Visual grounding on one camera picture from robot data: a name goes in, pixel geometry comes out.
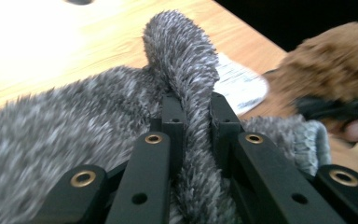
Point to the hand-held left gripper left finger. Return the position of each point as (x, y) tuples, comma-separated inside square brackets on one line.
[(177, 140)]

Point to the grey fluffy garment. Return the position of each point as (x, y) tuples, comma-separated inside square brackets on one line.
[(59, 130)]

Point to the white fabric label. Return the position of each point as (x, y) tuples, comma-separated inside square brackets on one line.
[(240, 87)]

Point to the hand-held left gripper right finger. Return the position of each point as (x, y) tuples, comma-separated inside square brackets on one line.
[(223, 133)]

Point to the brown plush teddy bear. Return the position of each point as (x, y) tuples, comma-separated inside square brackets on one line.
[(332, 62)]

